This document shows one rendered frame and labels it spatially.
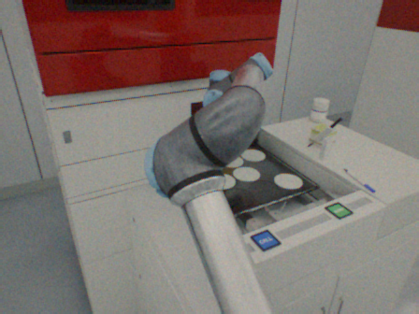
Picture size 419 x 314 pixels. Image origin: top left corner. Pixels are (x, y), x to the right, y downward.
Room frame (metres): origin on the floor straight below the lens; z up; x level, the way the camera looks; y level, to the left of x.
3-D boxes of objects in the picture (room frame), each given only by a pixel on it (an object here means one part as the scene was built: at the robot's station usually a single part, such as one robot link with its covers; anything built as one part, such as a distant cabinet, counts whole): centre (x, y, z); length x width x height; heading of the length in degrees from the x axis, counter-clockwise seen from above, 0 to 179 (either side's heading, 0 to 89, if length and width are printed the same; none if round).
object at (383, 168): (1.13, -0.52, 0.89); 0.62 x 0.35 x 0.14; 30
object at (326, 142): (1.05, -0.40, 1.03); 0.06 x 0.04 x 0.13; 30
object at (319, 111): (1.41, -0.49, 1.01); 0.07 x 0.07 x 0.10
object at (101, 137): (1.12, 0.15, 1.02); 0.82 x 0.03 x 0.40; 120
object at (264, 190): (1.02, -0.13, 0.90); 0.34 x 0.34 x 0.01; 30
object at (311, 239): (0.67, -0.26, 0.89); 0.55 x 0.09 x 0.14; 120
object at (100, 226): (1.41, 0.32, 0.41); 0.82 x 0.71 x 0.82; 120
